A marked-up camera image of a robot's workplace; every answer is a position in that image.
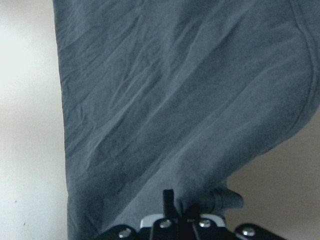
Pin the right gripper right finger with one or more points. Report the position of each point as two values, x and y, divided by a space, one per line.
204 226

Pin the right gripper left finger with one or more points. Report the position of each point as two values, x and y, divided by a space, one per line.
162 226

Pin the black t-shirt with logo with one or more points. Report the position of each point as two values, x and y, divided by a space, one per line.
177 94

